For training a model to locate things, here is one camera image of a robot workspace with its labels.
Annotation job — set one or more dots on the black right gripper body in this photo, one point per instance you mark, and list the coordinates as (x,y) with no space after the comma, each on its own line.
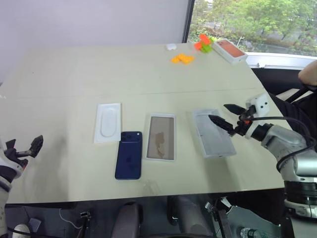
(240,127)

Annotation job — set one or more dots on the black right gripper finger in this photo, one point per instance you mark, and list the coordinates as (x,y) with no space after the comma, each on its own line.
(221,123)
(235,108)

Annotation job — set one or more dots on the white window sill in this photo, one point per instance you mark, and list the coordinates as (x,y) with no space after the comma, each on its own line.
(282,60)

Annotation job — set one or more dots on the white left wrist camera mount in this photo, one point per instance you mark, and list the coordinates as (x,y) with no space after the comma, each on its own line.
(11,166)

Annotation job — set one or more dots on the white moulded tray insert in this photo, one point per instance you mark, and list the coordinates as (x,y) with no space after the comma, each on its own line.
(107,122)

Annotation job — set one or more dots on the white phone box copper print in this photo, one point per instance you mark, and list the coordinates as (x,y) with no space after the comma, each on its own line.
(229,50)

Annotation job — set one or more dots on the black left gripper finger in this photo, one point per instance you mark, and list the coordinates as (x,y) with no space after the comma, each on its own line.
(10,146)
(36,146)

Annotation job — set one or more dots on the clear plastic bottle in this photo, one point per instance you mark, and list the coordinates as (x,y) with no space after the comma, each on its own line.
(251,233)

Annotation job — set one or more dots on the orange toy block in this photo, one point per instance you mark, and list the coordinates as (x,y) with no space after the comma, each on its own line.
(198,45)
(204,38)

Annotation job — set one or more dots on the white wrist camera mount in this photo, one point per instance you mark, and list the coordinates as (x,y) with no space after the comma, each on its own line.
(11,166)
(256,100)

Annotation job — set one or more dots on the white rounded shape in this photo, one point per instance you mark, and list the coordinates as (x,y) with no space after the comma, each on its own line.
(22,231)

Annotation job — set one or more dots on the small black clamp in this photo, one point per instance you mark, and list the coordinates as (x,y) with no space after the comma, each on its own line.
(85,215)

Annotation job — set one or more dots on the dark window frame post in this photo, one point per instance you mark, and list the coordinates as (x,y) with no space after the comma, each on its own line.
(188,19)

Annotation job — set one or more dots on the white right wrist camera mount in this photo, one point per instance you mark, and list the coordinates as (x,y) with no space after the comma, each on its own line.
(256,100)

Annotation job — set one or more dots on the black metal stand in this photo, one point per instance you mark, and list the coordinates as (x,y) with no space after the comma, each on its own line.
(221,218)

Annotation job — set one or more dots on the green trees outside window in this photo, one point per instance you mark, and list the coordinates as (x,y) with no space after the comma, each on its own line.
(260,17)

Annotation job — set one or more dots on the white earbuds case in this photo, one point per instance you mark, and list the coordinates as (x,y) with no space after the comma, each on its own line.
(170,47)

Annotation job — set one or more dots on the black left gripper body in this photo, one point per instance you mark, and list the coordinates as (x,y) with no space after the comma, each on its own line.
(21,153)

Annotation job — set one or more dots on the yellow toy block cluster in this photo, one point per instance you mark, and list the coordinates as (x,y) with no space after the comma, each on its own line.
(182,59)

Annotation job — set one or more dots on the black mesh seat back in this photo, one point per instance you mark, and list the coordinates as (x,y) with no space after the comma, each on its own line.
(297,109)

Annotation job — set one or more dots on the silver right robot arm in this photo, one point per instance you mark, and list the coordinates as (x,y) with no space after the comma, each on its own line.
(284,141)

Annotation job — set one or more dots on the dark blue smartphone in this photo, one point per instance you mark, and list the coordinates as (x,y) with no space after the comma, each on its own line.
(128,158)

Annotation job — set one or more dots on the white open phone box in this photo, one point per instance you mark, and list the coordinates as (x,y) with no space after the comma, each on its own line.
(215,142)

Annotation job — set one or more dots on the bystander bare forearm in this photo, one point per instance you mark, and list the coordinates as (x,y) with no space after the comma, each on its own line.
(309,73)

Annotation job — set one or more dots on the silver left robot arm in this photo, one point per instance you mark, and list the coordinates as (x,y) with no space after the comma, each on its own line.
(3,186)

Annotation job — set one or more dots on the dark grey rounded shape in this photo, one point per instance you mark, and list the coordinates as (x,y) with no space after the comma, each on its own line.
(130,220)
(190,218)

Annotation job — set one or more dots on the white box with brown face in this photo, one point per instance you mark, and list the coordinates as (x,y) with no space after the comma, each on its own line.
(161,138)

